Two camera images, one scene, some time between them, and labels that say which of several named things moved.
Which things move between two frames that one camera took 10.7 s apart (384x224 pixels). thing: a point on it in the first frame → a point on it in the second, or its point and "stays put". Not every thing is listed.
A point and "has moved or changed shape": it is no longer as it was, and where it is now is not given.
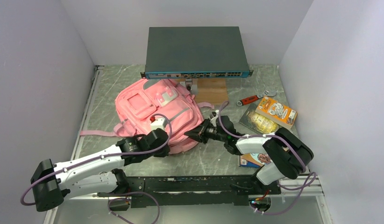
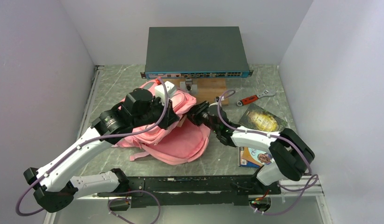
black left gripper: (164, 152) → (169, 116)
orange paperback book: (277, 112) → (181, 121)
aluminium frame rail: (80, 142) stays put
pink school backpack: (169, 99) has moved or changed shape
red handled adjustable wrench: (266, 94) stays put
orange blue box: (260, 159) stays put
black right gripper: (195, 132) → (196, 111)
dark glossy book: (253, 120) stays put
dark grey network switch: (195, 52) stays put
